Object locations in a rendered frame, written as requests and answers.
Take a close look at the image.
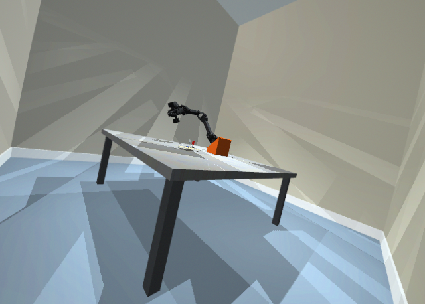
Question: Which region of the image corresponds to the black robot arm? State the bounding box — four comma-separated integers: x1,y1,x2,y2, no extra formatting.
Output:
173,101,218,143

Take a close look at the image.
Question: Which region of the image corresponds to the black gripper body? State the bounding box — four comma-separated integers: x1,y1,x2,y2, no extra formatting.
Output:
168,102,181,123

